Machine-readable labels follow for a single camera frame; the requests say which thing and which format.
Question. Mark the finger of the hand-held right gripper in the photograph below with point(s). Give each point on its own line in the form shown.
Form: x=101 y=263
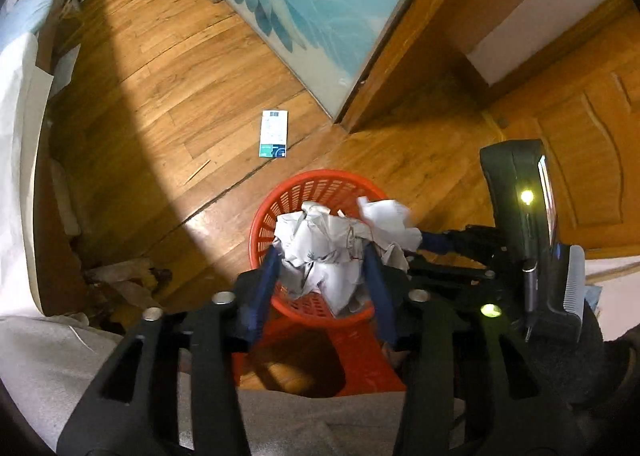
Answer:
x=450 y=272
x=435 y=242

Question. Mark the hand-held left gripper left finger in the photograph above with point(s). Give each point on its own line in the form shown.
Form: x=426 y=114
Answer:
x=267 y=276

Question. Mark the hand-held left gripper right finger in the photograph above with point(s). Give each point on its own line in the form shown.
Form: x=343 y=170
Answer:
x=376 y=281

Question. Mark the small white paper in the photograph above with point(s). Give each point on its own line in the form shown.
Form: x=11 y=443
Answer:
x=387 y=226

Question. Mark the large white paper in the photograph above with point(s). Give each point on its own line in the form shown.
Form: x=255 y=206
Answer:
x=320 y=256

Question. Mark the orange plastic mesh basket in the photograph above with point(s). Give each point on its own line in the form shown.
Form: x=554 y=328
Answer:
x=300 y=191

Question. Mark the wooden door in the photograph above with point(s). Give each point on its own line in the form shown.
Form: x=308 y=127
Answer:
x=585 y=145

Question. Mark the brown crumpled clutter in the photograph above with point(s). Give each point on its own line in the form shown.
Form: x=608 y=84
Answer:
x=125 y=281

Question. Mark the small white teal carton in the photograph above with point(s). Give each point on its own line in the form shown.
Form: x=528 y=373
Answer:
x=274 y=133

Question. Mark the grey clothing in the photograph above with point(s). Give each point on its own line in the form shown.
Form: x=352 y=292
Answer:
x=45 y=371

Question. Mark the wooden door frame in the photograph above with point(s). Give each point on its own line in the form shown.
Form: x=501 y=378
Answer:
x=425 y=35

